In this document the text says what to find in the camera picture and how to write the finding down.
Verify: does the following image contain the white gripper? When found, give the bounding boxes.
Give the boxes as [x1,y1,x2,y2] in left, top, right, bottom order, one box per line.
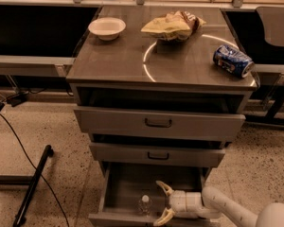
[153,181,221,227]

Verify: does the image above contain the clear plastic water bottle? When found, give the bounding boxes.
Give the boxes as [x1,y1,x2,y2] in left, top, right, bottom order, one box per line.
[138,195,152,216]

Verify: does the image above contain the grey chair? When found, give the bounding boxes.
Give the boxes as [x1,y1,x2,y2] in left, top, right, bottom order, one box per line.
[256,7,284,46]

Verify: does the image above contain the grey open bottom drawer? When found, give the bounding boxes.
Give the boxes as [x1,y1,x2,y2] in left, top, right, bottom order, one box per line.
[89,163,220,227]

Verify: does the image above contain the blue soda can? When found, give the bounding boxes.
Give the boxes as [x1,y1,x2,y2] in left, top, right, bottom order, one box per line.
[213,44,254,79]

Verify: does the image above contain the grey drawer cabinet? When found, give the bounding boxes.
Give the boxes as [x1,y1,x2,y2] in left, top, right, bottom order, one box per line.
[65,5,258,227]

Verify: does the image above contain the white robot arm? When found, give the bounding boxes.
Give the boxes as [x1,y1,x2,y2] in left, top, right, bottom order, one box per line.
[153,181,284,227]

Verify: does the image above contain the yellow chip bag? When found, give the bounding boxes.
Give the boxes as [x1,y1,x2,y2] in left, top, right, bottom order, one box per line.
[141,10,205,42]

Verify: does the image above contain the white bowl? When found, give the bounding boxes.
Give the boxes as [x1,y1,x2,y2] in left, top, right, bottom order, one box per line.
[88,17,126,41]

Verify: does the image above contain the black floor cable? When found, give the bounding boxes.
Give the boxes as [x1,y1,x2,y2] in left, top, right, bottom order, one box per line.
[0,111,71,227]

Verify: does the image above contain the grey middle drawer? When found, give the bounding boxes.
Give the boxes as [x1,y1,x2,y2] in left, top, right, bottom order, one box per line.
[90,143,225,167]

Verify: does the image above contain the black stand leg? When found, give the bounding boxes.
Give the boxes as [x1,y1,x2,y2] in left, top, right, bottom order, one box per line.
[13,145,54,227]

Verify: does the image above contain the grey top drawer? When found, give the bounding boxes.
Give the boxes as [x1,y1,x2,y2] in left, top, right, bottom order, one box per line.
[74,107,245,142]

